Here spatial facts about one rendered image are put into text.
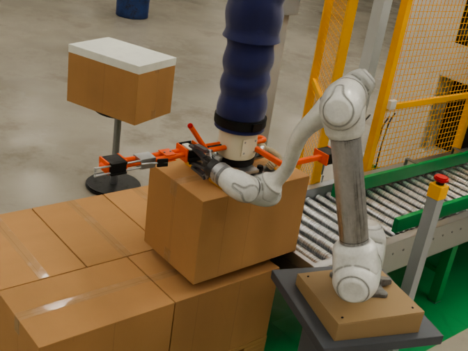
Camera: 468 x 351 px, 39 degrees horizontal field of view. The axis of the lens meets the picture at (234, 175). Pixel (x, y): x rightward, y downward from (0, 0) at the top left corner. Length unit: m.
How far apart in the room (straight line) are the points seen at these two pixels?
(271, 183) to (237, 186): 0.17
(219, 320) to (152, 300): 0.39
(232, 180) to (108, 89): 2.13
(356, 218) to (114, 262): 1.24
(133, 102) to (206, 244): 1.79
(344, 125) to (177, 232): 1.05
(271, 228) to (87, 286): 0.84
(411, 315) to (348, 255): 0.40
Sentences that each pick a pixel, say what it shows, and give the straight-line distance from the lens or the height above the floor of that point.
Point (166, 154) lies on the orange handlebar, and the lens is 2.67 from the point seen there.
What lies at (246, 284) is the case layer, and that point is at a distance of 3.06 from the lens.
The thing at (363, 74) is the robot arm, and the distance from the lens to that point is 2.27.
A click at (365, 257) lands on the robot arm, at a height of 1.09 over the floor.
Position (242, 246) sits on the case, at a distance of 2.91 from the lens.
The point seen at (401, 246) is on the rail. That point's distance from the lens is 3.60.
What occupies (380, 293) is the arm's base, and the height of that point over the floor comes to 0.85.
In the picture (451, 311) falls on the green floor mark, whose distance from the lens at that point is 4.27.
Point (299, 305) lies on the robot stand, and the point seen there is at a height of 0.75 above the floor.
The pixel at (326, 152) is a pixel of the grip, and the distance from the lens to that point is 2.89.
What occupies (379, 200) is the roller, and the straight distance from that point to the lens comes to 4.10.
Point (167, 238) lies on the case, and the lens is 2.92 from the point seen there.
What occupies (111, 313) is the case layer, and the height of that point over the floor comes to 0.54.
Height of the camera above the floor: 2.18
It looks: 24 degrees down
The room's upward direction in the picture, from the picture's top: 9 degrees clockwise
